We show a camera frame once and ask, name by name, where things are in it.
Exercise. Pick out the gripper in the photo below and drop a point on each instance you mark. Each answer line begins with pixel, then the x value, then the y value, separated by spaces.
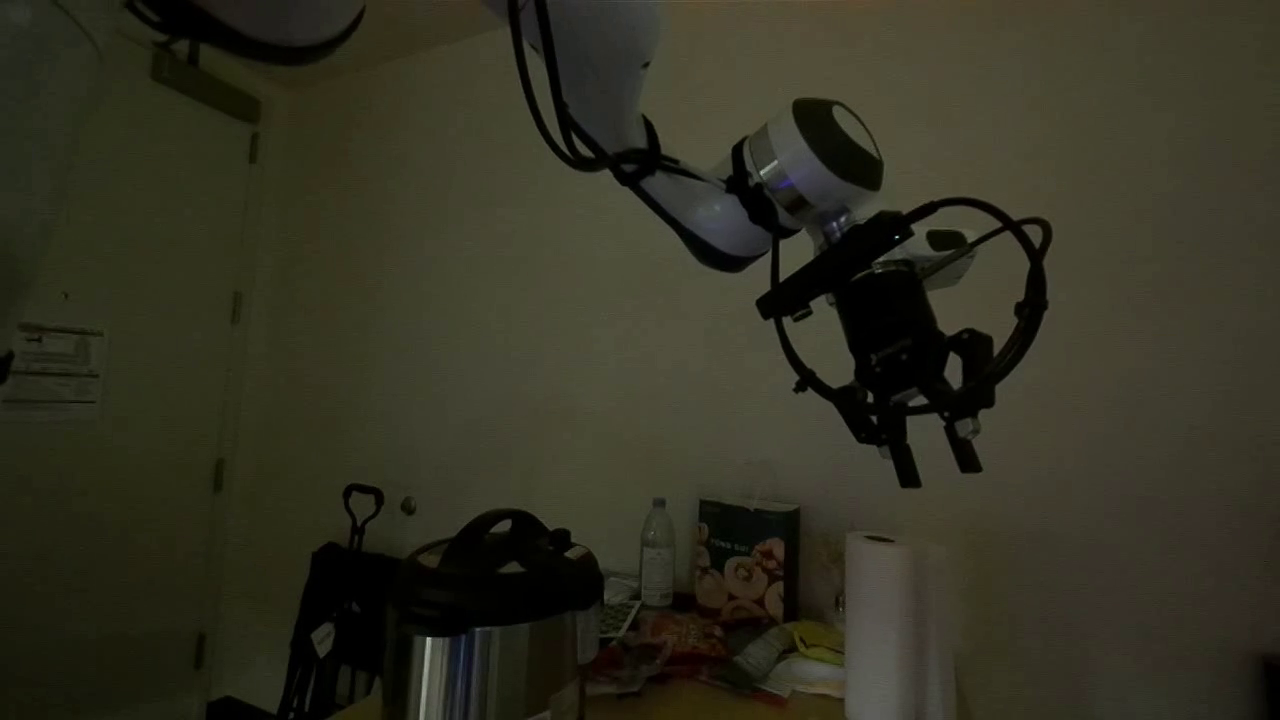
pixel 890 320

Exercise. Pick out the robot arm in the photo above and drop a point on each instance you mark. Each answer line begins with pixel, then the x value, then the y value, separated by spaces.
pixel 600 70

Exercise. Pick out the white paper towel roll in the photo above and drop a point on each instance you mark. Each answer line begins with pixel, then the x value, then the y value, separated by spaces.
pixel 885 630

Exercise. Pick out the dark printed paper bag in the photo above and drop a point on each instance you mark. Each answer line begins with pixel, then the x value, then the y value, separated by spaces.
pixel 745 560

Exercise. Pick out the yellow packet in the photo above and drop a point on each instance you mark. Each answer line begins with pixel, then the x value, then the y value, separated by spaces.
pixel 818 642

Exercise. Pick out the clear water bottle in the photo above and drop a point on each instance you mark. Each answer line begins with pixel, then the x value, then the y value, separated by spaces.
pixel 657 560

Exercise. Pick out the red snack packet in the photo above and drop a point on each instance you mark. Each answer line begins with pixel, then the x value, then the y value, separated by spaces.
pixel 675 640

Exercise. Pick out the checkered packet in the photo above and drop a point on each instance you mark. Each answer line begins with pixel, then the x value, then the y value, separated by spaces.
pixel 618 605

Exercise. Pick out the black pressure cooker lid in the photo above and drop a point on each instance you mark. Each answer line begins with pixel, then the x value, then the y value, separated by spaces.
pixel 500 570

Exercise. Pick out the silver pressure cooker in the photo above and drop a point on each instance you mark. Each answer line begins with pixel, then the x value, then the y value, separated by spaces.
pixel 480 650

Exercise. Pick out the black folding hand cart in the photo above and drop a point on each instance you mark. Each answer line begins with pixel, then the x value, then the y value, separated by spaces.
pixel 335 620

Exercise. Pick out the door closer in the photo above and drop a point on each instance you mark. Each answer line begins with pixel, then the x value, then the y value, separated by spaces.
pixel 205 88

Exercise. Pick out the door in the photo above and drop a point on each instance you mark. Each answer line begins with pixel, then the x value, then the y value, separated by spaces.
pixel 120 450

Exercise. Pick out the paper notice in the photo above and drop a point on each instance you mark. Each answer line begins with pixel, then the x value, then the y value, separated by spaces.
pixel 52 365

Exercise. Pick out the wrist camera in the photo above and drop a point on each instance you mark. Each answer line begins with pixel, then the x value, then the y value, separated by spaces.
pixel 835 265

